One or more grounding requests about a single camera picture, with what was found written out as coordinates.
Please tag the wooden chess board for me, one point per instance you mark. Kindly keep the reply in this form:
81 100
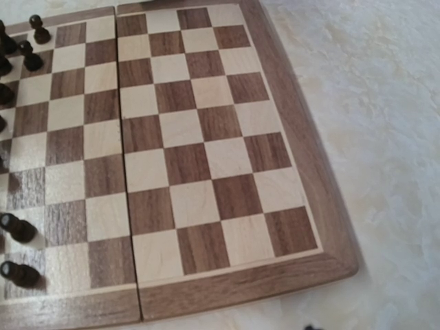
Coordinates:
167 162

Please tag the dark chess pawn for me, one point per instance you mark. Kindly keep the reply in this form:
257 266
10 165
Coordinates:
31 61
5 66
20 230
21 275
41 34

